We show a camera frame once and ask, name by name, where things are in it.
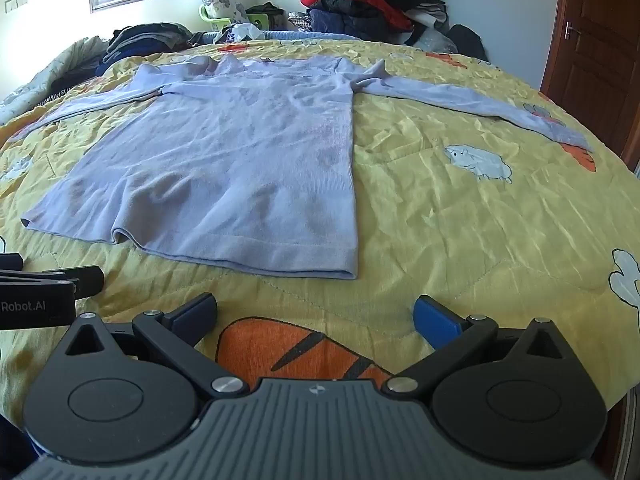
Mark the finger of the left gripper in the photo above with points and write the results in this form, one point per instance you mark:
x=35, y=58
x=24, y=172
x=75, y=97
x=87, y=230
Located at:
x=87, y=280
x=11, y=261

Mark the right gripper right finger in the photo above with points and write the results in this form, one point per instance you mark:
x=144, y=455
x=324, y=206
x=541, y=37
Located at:
x=455, y=340

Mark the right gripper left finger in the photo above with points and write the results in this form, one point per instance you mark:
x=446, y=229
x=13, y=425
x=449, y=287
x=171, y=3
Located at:
x=170, y=338

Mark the lavender long sleeve sweater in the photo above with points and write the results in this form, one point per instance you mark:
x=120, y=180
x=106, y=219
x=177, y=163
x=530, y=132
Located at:
x=245, y=164

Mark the folded dark clothes stack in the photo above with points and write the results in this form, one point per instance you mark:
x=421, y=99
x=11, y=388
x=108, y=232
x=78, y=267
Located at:
x=146, y=39

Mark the dark clothes heap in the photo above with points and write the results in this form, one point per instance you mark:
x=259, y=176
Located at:
x=421, y=24

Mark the yellow cartoon print quilt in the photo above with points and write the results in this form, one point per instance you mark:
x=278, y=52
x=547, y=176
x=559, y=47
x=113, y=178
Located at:
x=480, y=215

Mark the white crumpled plastic bag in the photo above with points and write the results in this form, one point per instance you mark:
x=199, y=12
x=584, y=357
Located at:
x=239, y=32

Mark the brown wooden door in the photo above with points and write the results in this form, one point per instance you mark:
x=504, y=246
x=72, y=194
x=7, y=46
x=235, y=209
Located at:
x=595, y=77

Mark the blue mattress sheet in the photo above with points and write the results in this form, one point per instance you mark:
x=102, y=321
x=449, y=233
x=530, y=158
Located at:
x=281, y=35

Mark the white wall switch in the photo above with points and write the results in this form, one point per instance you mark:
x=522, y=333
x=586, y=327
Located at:
x=12, y=5

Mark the silver door handle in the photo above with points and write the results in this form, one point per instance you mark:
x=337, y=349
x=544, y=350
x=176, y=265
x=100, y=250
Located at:
x=570, y=32

